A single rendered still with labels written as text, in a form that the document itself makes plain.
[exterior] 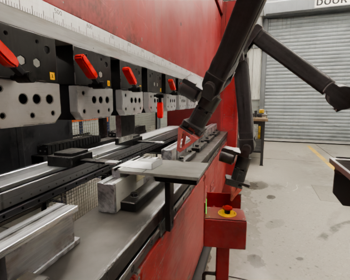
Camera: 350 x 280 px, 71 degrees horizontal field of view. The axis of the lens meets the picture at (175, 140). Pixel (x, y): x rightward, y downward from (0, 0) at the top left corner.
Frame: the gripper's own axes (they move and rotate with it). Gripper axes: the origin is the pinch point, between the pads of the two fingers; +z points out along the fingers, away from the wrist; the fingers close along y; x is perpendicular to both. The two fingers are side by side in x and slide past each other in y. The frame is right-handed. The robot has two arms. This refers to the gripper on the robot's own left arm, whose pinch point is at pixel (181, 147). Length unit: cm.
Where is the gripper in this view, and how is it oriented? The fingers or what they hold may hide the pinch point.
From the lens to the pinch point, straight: 80.1
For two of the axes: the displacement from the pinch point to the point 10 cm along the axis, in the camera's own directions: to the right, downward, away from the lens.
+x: 8.2, 5.4, -1.8
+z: -4.8, 8.3, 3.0
